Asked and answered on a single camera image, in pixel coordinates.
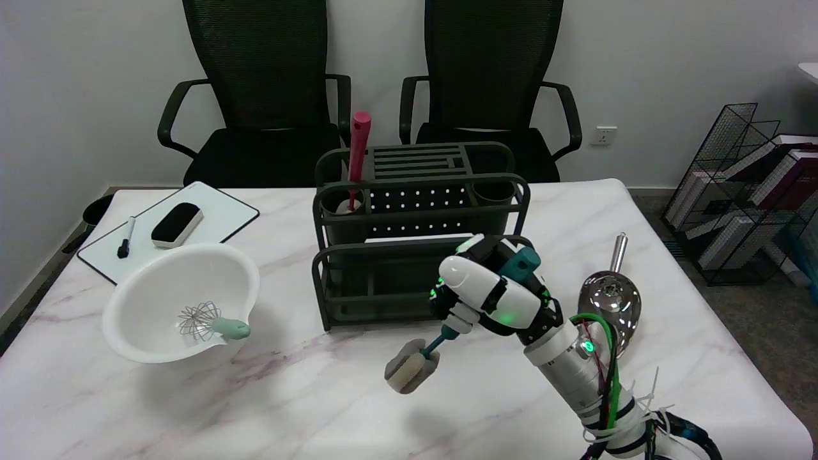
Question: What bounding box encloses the black round floor object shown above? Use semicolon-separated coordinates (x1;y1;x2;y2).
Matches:
82;194;116;232

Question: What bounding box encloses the red sponge bottle brush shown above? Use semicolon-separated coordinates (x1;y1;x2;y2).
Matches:
337;111;372;213

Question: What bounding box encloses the dark green kitchen storage rack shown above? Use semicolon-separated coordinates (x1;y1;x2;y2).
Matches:
312;142;536;332

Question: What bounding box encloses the white book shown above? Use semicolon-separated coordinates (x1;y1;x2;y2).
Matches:
700;214;758;269

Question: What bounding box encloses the thick black robot hose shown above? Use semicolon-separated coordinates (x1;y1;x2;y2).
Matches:
645;412;723;460

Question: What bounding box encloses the white plastic mixing bowl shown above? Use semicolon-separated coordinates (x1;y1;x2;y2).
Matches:
102;243;261;365

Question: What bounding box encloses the blue sponge bottle brush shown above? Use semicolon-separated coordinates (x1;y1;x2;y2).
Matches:
385;246;542;394

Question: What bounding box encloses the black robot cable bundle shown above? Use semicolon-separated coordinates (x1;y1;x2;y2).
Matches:
588;323;619;460

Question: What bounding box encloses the dark green utensil cup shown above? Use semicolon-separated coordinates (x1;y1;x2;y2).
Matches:
320;188;368;247
472;181;516;240

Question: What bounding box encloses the black mesh office chair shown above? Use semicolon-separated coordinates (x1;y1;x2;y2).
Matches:
399;0;583;183
157;0;352;188

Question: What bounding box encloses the wire whisk green handle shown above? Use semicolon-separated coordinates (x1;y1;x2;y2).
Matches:
178;302;251;342

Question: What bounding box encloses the black white board eraser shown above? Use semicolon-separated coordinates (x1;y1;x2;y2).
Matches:
151;203;205;249

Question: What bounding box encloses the small white whiteboard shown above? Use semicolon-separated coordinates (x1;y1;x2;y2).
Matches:
77;181;260;286

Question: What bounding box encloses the black wire book rack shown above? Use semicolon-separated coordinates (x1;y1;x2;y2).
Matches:
661;103;818;287

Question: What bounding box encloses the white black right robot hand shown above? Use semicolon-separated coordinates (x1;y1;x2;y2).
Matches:
429;235;564;346

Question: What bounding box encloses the shiny metal scoop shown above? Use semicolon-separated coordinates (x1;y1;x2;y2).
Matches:
578;233;642;358

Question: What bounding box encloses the dark maroon book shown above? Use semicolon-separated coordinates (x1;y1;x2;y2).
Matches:
745;146;818;211

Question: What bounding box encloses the black whiteboard marker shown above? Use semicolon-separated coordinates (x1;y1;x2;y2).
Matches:
117;217;137;259

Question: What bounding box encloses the green robot cable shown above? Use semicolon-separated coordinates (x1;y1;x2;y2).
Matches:
569;312;622;429

